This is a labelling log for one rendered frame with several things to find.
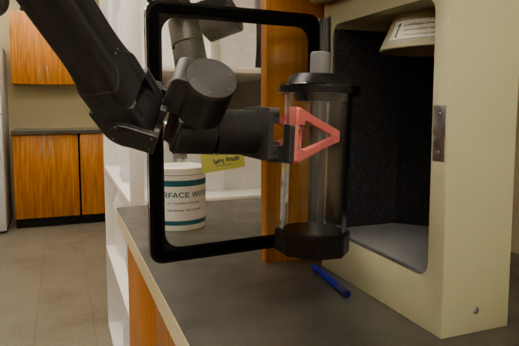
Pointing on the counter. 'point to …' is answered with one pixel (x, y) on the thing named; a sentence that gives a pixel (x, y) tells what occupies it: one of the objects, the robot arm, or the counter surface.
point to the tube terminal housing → (453, 142)
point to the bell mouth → (411, 34)
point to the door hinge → (325, 33)
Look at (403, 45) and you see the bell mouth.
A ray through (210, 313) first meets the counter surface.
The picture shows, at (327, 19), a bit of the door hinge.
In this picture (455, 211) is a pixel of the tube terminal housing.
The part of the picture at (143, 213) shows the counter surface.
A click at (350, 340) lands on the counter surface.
